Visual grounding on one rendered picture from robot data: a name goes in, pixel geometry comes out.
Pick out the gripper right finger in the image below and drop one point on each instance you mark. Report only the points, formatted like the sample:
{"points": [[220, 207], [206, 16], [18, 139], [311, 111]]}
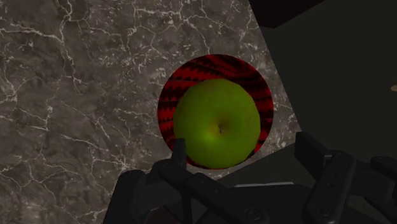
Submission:
{"points": [[335, 176]]}

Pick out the green apple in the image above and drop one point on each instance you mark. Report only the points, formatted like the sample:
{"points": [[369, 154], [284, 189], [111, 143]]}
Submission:
{"points": [[216, 123]]}

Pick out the red black patterned plate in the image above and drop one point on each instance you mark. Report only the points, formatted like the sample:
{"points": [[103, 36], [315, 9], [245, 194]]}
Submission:
{"points": [[214, 68]]}

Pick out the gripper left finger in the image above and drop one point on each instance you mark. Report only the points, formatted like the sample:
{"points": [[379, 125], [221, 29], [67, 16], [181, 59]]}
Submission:
{"points": [[173, 180]]}

